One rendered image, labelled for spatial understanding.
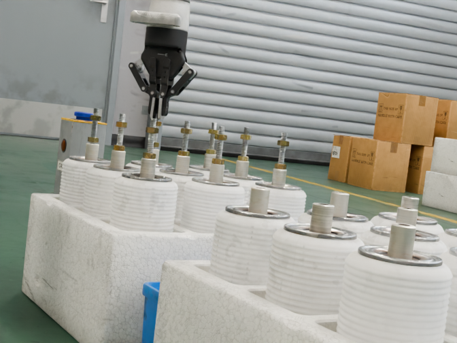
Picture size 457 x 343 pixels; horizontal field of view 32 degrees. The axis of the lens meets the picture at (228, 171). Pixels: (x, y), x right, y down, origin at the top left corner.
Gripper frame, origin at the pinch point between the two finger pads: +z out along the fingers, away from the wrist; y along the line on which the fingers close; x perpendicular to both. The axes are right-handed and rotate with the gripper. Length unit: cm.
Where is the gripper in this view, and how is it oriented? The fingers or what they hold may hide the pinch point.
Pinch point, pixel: (158, 107)
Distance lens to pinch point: 146.0
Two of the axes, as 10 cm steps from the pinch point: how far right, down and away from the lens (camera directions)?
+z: -1.2, 9.9, 0.7
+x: -2.8, 0.4, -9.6
